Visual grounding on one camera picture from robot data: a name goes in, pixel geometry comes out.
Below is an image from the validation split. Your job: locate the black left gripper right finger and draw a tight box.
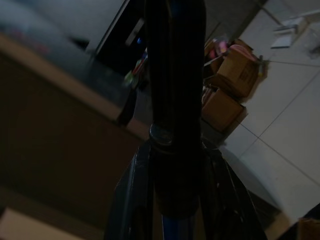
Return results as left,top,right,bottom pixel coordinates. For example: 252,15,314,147
198,141,254,240

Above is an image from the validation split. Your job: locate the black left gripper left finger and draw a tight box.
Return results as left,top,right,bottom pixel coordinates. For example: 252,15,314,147
106,144,157,240

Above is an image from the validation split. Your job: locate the small brown cardboard box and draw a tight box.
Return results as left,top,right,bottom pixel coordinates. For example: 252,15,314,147
200,88,249,133

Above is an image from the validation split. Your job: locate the orange brown box corner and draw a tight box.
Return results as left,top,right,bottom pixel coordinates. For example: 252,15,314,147
297,216,320,240

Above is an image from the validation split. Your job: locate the brown wooden table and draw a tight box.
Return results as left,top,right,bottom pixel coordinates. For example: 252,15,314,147
0,32,152,226

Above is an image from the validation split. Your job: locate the large brown cardboard box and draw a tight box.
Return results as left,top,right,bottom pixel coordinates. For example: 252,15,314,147
209,38,263,99

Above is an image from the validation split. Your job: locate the colourful toy bundle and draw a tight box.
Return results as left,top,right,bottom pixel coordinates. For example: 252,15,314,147
124,37,149,89

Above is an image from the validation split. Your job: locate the open cardboard box with toys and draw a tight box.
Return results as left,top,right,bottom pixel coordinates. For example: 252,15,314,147
203,34,230,66

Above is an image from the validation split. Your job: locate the pink round item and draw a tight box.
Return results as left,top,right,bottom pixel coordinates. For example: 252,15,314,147
228,43,258,61

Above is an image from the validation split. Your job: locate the thin metal rod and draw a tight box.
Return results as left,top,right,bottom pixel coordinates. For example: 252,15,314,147
256,55,320,77

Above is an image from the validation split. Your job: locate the black cabinet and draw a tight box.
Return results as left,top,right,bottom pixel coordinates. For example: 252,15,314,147
94,0,149,75

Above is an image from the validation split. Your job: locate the white flat board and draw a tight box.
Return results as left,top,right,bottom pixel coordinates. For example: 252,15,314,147
270,14,320,51

